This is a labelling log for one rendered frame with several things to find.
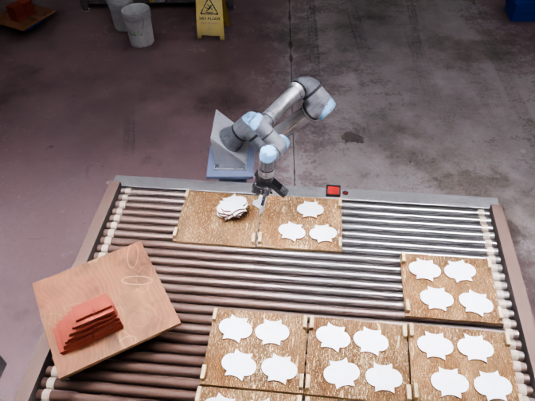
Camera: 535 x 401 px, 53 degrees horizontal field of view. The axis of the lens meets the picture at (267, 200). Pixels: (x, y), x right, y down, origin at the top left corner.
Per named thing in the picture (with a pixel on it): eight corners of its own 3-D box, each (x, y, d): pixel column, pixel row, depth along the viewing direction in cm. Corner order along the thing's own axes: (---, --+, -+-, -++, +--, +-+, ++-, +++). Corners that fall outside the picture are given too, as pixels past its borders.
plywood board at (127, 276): (33, 286, 237) (31, 283, 235) (141, 243, 253) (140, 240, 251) (60, 380, 206) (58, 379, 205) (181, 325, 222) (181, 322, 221)
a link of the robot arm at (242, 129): (237, 118, 302) (254, 105, 295) (253, 137, 305) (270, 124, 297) (229, 126, 292) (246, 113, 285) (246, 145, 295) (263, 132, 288)
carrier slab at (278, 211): (263, 196, 286) (263, 195, 285) (341, 200, 283) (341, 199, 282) (257, 248, 262) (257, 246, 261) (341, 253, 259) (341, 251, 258)
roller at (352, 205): (123, 191, 298) (122, 184, 294) (486, 214, 281) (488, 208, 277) (121, 197, 294) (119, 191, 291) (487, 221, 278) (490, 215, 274)
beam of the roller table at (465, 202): (118, 182, 306) (115, 174, 301) (494, 204, 288) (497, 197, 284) (114, 192, 300) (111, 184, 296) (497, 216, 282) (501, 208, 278)
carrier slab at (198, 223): (188, 192, 290) (187, 190, 289) (263, 197, 286) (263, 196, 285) (172, 242, 266) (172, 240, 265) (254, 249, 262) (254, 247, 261)
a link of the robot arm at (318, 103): (252, 134, 304) (323, 79, 271) (270, 153, 307) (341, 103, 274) (244, 143, 295) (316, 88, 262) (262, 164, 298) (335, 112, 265)
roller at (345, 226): (115, 211, 287) (114, 204, 284) (491, 235, 271) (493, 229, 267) (113, 218, 284) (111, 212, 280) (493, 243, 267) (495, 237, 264)
